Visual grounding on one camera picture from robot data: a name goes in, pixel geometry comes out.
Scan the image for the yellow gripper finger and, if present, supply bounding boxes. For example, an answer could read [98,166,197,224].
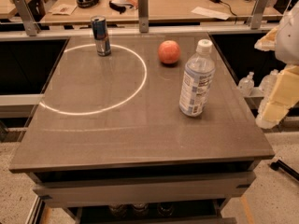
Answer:
[255,64,299,129]
[254,26,278,51]

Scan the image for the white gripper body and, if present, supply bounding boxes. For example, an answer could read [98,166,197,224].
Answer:
[275,1,299,65]

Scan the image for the clear bottle blue label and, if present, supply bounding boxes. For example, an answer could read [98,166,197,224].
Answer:
[179,39,216,117]

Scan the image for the clear plastic bottle right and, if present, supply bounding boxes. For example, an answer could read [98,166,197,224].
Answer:
[258,69,278,96]

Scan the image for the clear plastic bottle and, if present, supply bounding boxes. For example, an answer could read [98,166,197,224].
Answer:
[258,69,278,96]
[238,72,254,96]

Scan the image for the clear plastic bottle left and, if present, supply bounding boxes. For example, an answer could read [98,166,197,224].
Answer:
[238,72,254,96]

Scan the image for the red orange apple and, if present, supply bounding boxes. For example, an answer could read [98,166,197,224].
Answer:
[158,40,180,64]

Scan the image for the white paper sheet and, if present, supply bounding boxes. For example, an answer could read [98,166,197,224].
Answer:
[192,7,230,21]

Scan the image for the black stand leg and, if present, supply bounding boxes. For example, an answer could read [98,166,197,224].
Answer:
[270,160,299,181]

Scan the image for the grey table drawer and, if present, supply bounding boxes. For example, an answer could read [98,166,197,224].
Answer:
[34,172,256,207]

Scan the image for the black sunglasses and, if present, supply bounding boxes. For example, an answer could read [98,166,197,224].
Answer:
[109,1,126,14]

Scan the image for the blue silver drink can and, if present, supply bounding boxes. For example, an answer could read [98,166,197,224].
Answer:
[91,15,111,56]

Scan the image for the small paper note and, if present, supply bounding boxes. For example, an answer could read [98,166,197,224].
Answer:
[50,4,77,16]

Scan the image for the right metal bracket post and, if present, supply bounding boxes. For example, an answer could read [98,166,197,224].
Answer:
[246,0,268,30]

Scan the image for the metal bracket post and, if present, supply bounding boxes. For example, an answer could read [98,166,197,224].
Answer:
[138,0,149,33]
[12,0,40,36]
[246,0,268,30]

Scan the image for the middle metal bracket post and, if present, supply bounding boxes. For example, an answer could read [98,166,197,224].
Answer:
[138,0,149,33]

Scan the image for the left metal bracket post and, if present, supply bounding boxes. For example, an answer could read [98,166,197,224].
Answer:
[12,0,40,36]

